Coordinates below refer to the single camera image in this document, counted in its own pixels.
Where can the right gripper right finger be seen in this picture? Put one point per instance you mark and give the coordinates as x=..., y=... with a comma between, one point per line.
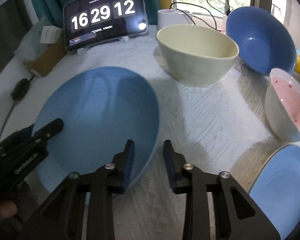
x=236, y=215

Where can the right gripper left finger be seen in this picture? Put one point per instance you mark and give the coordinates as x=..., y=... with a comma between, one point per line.
x=61, y=214

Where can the light blue front plate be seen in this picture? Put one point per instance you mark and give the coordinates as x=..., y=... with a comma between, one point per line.
x=276, y=189

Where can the light blue plate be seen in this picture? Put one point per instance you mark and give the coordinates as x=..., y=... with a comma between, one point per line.
x=101, y=110
x=276, y=189

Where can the pink strawberry bowl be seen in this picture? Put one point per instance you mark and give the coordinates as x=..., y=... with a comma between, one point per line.
x=282, y=105

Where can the cream green bowl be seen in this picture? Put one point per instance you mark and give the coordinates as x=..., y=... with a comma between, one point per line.
x=196, y=56

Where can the dark blue large bowl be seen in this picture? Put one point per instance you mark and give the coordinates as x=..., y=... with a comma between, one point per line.
x=264, y=43

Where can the person left hand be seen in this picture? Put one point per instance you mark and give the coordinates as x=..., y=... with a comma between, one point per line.
x=7, y=210

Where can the white lace tablecloth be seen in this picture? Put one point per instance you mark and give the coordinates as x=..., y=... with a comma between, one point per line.
x=221, y=127

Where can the clear plastic bag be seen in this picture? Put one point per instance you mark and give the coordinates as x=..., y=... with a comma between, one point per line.
x=30, y=48

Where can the cardboard box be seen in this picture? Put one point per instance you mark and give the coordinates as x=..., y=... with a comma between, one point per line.
x=48, y=60

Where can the small white box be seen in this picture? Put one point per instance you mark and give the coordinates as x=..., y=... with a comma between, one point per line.
x=50, y=35

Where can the yellow wet wipes pack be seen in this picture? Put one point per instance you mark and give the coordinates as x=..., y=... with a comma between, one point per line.
x=297, y=66

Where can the tablet showing clock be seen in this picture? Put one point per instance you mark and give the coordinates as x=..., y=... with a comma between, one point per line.
x=90, y=22

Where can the white desk lamp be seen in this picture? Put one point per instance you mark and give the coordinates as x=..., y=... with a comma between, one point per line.
x=173, y=16

